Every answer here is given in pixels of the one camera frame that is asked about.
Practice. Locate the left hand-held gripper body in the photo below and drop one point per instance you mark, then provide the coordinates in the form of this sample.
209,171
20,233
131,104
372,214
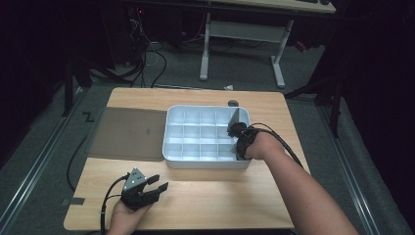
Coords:
133,192

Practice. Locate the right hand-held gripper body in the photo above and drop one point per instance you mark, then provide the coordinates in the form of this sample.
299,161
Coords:
244,140

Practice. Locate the white compartment storage box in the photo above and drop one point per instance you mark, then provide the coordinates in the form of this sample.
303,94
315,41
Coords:
195,137

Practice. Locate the person's right hand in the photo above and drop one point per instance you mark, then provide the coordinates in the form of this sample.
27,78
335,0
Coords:
266,147

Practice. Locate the person's left hand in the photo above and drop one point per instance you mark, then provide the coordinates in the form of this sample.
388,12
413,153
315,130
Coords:
125,222

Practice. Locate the small dark round knob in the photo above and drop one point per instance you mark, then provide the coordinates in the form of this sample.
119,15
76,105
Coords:
233,103

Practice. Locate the brown mat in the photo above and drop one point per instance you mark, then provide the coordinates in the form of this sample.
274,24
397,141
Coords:
129,133

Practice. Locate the small white floor scrap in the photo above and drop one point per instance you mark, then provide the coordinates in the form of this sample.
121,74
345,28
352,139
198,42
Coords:
228,87

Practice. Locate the grey tape strip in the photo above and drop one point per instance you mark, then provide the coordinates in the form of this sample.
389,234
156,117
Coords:
74,201

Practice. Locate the black metal stand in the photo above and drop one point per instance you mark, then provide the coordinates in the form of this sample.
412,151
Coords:
336,107
68,88

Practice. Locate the white-legged desk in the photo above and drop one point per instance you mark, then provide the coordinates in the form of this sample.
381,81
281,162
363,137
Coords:
244,31

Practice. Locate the small red object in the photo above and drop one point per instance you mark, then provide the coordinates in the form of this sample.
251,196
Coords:
300,46

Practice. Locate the metal floor rail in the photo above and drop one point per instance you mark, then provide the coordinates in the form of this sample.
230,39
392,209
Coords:
39,153
349,169

